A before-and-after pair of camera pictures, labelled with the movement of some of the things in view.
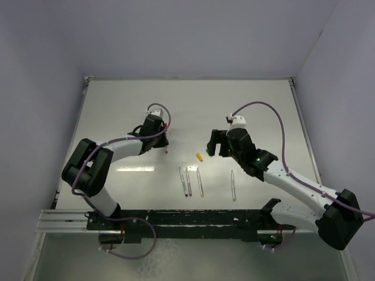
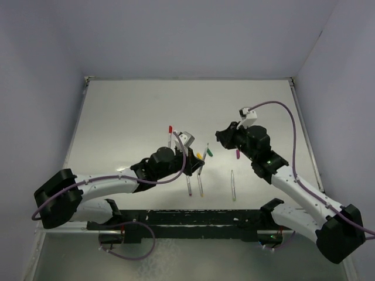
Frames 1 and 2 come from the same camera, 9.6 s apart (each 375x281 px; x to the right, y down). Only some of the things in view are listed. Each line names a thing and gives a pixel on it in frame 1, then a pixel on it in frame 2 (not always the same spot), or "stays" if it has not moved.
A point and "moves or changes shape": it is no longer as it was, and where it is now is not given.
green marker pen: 233,185 stays
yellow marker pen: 202,194 stays
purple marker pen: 188,183 stays
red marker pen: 166,126 moves or changes shape
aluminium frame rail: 63,220 stays
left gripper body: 159,141 to 179,159
